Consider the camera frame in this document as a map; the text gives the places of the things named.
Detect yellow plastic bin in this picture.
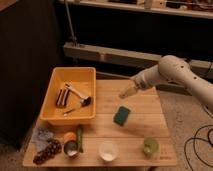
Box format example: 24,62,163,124
39,67,96,125

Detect grey metal shelf beam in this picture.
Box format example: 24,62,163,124
63,42,213,79

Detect green vegetable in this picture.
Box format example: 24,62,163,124
77,125,83,153

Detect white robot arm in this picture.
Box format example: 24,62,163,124
119,55,213,113

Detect dark brown striped object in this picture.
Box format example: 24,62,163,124
56,88,70,108

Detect metal pole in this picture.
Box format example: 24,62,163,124
64,0,77,46

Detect wooden table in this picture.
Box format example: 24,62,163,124
42,80,177,168

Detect white bowl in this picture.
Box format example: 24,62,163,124
98,141,118,162

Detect green cup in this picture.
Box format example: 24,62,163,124
143,138,159,156

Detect green sponge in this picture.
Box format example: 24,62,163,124
113,106,130,126

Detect black floor cable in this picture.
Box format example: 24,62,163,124
183,106,213,171

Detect purple grape bunch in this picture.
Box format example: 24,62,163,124
33,139,62,165

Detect grey blue cloth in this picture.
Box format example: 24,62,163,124
32,127,54,152

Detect metal cup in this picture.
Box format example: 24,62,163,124
63,140,79,158

